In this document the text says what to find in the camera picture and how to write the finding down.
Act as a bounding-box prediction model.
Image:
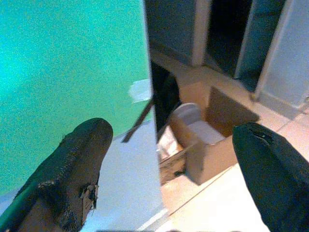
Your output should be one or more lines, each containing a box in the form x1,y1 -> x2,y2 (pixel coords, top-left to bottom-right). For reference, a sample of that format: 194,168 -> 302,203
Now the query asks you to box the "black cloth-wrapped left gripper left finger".
0,117 -> 114,232

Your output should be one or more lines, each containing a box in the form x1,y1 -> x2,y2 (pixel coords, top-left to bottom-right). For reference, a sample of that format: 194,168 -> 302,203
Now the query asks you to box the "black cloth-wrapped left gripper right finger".
232,122 -> 309,232

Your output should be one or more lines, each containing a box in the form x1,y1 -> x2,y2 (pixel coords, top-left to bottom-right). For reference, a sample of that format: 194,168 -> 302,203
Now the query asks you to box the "open brown cardboard box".
156,81 -> 260,186

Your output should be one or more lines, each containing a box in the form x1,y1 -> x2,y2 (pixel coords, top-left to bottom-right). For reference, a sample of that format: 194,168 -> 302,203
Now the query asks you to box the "thin dark stick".
121,98 -> 155,143

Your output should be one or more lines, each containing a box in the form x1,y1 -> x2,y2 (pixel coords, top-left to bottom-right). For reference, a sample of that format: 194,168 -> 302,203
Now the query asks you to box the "white paper roll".
169,102 -> 202,148

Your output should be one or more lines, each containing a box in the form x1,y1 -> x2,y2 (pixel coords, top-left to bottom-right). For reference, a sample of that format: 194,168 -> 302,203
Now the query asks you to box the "white tape patch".
128,79 -> 153,104

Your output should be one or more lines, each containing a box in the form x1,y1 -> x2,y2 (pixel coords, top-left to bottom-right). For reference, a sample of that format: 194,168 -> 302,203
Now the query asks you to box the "grey-blue door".
233,0 -> 287,92

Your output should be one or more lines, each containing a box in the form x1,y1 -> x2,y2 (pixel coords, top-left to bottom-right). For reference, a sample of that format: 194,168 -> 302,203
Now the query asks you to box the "white door frame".
251,0 -> 309,120

